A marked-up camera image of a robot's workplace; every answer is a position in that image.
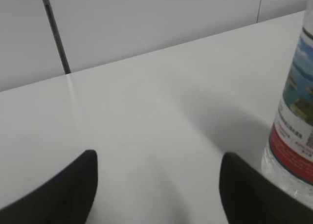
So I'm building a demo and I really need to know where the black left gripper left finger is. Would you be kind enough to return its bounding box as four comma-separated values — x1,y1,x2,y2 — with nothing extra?
0,150,98,224

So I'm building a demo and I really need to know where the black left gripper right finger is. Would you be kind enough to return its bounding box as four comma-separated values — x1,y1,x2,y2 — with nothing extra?
219,152,313,224

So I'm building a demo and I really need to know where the clear water bottle red label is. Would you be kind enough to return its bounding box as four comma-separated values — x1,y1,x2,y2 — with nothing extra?
261,0,313,208

